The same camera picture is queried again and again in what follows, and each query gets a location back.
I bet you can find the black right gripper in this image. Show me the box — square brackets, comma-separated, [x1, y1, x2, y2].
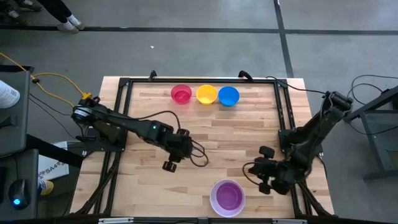
[248, 145, 281, 195]

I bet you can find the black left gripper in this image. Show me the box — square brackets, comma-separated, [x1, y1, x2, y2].
[162, 128, 195, 174]

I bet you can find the small purple bowl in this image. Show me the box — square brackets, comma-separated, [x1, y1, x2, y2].
[216, 182, 243, 211]

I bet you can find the small pink bowl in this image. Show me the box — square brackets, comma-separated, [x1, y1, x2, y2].
[170, 84, 193, 105]

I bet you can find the small yellow bowl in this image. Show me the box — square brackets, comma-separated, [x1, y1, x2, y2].
[195, 84, 218, 106]

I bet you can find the small blue bowl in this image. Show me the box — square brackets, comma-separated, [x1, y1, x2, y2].
[218, 86, 241, 108]

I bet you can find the black metal stand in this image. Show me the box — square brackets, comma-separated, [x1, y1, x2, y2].
[343, 85, 398, 181]

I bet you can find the black diagonal bar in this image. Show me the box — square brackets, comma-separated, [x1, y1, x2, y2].
[26, 133, 85, 169]

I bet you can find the person's foot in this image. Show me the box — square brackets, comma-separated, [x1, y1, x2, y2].
[37, 179, 55, 197]

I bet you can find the dark grey desk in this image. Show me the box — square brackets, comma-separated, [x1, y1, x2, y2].
[0, 148, 40, 222]

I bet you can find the dark grey desk panel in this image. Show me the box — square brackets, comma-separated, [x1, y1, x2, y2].
[0, 65, 35, 158]

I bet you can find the black computer mouse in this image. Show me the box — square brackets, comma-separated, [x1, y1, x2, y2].
[8, 179, 31, 211]

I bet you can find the white labelled bottle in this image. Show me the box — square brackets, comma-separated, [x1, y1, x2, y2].
[0, 80, 21, 110]

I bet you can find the person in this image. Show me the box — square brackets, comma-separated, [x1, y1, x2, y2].
[0, 0, 43, 26]
[37, 0, 86, 34]

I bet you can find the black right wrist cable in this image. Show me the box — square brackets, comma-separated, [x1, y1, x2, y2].
[242, 161, 259, 187]

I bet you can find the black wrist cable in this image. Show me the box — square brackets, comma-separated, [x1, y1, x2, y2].
[136, 110, 210, 168]
[242, 161, 259, 187]

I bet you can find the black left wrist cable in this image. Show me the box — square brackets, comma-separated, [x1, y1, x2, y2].
[136, 110, 210, 168]

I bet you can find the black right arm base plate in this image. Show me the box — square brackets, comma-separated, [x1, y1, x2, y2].
[278, 128, 324, 156]

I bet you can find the silver bracket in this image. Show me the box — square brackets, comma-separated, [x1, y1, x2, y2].
[98, 217, 134, 224]
[272, 218, 308, 224]

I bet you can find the black aluminium table frame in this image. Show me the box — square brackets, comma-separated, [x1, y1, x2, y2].
[68, 77, 335, 218]

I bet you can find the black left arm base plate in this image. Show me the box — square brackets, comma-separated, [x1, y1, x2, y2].
[75, 126, 127, 153]

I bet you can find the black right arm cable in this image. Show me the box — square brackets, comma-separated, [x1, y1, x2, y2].
[265, 75, 328, 95]

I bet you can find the black floor cable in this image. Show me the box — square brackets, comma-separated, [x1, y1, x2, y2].
[29, 93, 74, 116]
[29, 98, 78, 139]
[346, 73, 398, 136]
[352, 82, 388, 106]

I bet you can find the yellow extension cable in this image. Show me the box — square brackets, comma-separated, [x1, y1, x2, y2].
[32, 72, 93, 101]
[0, 52, 77, 108]

